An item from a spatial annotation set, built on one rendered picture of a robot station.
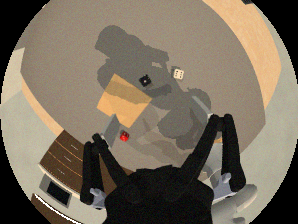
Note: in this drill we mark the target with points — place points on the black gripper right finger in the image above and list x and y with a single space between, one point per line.
232 177

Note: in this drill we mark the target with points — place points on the tan square mat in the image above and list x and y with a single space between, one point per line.
124 99

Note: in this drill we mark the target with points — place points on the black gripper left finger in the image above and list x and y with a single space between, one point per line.
92 191

